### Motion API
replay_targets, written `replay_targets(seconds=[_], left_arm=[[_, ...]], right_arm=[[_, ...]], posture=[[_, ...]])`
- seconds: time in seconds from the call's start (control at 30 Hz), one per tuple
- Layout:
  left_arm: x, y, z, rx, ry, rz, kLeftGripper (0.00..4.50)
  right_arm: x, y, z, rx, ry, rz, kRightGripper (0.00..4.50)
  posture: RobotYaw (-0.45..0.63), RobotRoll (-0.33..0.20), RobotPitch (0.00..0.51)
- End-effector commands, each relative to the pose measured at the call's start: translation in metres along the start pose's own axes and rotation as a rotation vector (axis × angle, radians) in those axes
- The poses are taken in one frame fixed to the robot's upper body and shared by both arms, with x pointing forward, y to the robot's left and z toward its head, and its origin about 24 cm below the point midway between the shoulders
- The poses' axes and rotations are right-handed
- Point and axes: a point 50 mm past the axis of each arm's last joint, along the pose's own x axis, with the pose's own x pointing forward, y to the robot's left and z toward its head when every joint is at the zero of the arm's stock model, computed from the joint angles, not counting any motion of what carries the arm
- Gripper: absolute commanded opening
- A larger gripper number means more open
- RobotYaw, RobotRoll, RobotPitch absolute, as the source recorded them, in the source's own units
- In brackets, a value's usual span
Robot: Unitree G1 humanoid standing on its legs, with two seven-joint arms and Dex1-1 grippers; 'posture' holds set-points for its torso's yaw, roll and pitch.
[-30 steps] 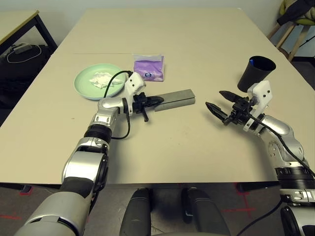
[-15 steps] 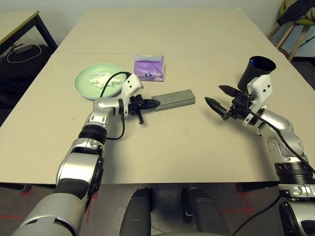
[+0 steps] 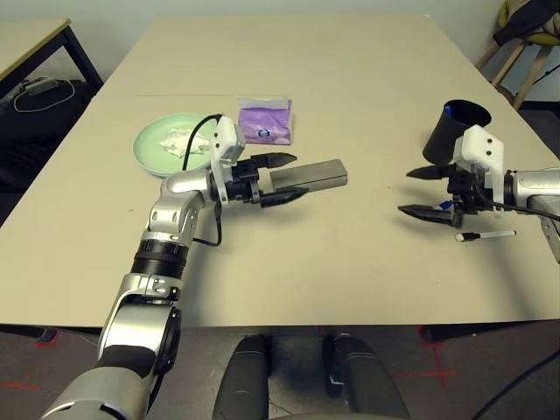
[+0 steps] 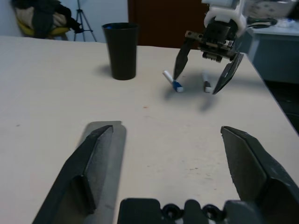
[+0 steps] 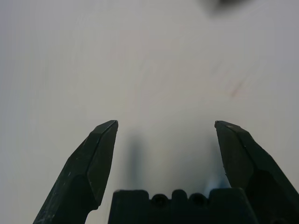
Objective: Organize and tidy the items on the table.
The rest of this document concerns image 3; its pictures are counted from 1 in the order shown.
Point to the black bag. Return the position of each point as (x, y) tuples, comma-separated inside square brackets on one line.
[(26, 144)]

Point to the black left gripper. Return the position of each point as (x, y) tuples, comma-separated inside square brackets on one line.
[(245, 184)]

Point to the grey left robot leg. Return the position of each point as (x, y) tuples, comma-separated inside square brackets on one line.
[(245, 376)]

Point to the white tissue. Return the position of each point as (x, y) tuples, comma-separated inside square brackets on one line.
[(175, 142)]

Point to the light green plate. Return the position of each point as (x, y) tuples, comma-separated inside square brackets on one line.
[(151, 144)]

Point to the grey power adapter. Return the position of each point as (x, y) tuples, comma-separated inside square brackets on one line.
[(39, 86)]

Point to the yellow-green stool cushion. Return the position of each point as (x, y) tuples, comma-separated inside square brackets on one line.
[(505, 11)]

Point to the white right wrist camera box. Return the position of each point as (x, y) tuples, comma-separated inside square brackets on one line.
[(481, 149)]

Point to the grey robot leg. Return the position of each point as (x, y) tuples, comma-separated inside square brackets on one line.
[(363, 376), (245, 376)]

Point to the blue marker in cup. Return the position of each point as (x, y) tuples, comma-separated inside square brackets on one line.
[(448, 110)]

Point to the beige side table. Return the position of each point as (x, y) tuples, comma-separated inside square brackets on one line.
[(26, 44)]

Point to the white marker black cap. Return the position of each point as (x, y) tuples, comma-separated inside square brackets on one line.
[(485, 235)]

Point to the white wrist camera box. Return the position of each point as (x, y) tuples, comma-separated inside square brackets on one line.
[(227, 135), (481, 149)]

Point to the wooden stool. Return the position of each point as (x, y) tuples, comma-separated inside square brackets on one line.
[(507, 65)]

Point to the black cup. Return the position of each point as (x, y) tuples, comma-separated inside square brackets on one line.
[(442, 140)]

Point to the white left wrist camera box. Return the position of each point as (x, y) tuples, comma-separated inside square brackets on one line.
[(227, 135)]

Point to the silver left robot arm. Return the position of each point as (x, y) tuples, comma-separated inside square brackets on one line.
[(170, 219)]

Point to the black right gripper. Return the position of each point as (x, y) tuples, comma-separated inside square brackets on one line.
[(466, 192)]

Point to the grey right robot leg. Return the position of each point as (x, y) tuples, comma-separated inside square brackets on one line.
[(363, 376)]

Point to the purple tissue pack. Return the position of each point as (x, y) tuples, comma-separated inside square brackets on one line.
[(264, 124)]

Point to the white marker blue cap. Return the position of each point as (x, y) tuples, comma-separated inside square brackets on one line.
[(446, 204)]

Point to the grey glasses case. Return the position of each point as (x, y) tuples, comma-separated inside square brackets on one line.
[(319, 175)]

